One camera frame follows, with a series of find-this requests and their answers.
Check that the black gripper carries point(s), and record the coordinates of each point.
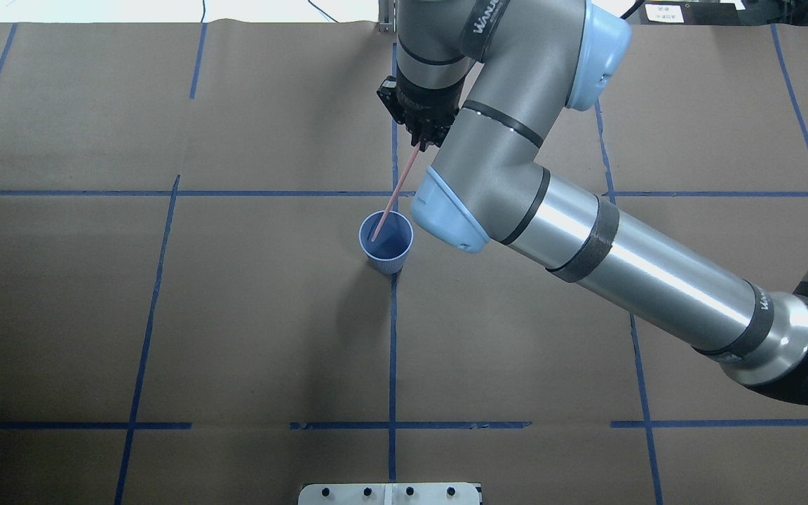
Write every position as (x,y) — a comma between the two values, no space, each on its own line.
(429,105)

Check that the pink chopstick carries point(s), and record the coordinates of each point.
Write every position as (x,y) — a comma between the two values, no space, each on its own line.
(395,194)

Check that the blue ribbed cup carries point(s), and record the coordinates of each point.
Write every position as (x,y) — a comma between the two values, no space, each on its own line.
(388,252)

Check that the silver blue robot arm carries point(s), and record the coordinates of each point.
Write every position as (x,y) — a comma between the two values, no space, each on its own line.
(484,81)

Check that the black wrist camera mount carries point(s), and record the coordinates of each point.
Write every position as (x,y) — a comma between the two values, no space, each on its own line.
(387,93)

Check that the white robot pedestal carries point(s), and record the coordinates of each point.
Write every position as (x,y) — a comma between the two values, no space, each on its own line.
(392,493)

